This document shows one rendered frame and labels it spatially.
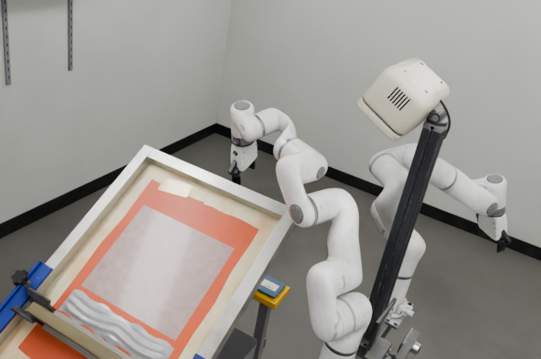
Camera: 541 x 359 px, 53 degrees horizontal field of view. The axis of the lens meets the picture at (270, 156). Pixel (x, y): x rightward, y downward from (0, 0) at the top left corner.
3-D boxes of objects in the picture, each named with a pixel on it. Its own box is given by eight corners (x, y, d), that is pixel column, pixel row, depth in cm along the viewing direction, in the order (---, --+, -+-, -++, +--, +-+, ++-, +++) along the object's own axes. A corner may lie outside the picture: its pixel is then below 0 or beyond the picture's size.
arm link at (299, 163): (343, 223, 146) (302, 237, 137) (295, 185, 160) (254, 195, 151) (357, 171, 139) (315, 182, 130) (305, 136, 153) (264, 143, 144)
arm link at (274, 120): (280, 169, 153) (239, 138, 167) (315, 152, 159) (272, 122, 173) (278, 145, 148) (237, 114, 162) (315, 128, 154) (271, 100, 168)
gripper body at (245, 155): (244, 148, 169) (245, 175, 177) (261, 131, 176) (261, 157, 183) (224, 141, 172) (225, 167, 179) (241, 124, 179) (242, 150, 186)
